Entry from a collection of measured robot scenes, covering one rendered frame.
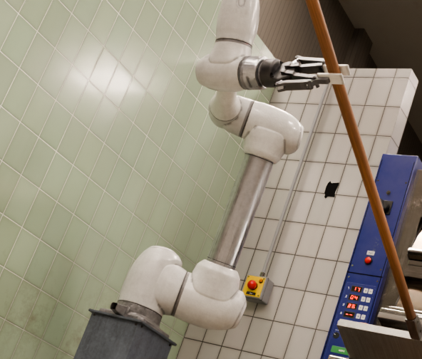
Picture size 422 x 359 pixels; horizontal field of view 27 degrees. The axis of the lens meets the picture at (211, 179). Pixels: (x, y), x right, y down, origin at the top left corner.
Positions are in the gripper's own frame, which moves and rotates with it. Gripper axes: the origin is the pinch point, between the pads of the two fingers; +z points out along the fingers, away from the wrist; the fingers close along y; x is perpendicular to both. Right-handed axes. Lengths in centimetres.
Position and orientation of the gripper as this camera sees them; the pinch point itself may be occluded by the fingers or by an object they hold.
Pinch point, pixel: (333, 74)
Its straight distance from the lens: 227.2
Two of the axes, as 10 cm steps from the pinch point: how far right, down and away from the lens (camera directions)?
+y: -4.8, 6.6, -5.8
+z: 8.1, 0.8, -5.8
